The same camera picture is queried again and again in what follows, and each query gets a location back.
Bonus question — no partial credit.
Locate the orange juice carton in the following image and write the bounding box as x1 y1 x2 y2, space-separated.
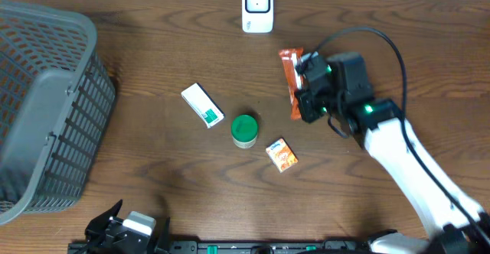
266 138 299 173

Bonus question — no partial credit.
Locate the grey plastic basket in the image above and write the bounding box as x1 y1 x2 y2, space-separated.
1 0 116 223

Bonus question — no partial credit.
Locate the white barcode scanner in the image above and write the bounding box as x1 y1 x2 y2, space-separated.
242 0 274 34

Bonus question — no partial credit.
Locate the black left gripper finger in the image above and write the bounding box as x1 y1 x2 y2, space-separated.
158 217 171 252
85 200 123 235

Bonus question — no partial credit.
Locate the red Top candy bar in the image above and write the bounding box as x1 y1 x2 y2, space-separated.
279 47 303 120

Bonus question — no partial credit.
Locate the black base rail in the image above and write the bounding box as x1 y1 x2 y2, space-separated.
68 239 368 254

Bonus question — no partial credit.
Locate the black right camera cable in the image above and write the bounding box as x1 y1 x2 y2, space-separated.
312 26 490 243

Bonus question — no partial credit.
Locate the green lidded jar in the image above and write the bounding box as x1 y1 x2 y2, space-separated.
231 114 259 149

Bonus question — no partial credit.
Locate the white green medicine box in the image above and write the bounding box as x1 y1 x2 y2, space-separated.
181 83 225 129

